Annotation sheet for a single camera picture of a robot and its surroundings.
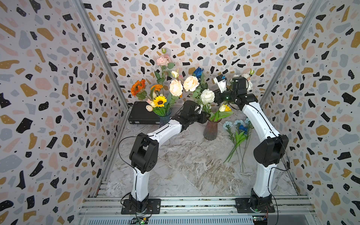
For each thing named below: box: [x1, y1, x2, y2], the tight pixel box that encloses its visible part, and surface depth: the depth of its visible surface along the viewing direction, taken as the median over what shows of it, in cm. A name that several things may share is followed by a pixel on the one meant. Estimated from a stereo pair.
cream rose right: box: [182, 75, 200, 92], surface depth 66 cm
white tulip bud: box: [218, 105, 226, 113], surface depth 81 cm
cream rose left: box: [169, 79, 184, 97], surface depth 66 cm
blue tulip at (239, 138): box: [223, 130, 247, 164], surface depth 102 cm
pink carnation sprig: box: [154, 47, 176, 84], surface depth 88 cm
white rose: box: [200, 88, 216, 104], surface depth 76 cm
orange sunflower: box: [130, 78, 147, 100], surface depth 74 cm
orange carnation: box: [150, 84, 164, 92], surface depth 85 cm
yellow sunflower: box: [152, 95, 168, 108], surface depth 81 cm
